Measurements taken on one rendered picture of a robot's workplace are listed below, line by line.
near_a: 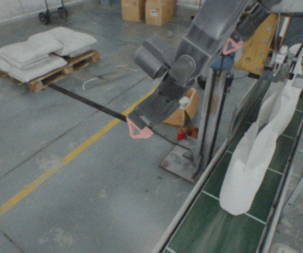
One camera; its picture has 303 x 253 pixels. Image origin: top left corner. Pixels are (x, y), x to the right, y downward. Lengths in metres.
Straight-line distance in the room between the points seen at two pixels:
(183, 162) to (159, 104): 1.72
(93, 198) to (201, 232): 0.95
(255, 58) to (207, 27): 1.06
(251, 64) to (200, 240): 0.99
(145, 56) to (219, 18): 0.16
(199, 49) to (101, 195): 1.75
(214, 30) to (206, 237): 1.20
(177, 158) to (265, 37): 1.29
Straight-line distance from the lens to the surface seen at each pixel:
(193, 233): 1.44
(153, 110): 0.54
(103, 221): 1.93
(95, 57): 4.02
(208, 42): 0.41
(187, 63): 0.42
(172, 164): 2.19
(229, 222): 1.52
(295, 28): 1.37
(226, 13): 0.39
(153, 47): 0.48
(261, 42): 1.41
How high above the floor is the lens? 1.66
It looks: 40 degrees down
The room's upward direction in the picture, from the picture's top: straight up
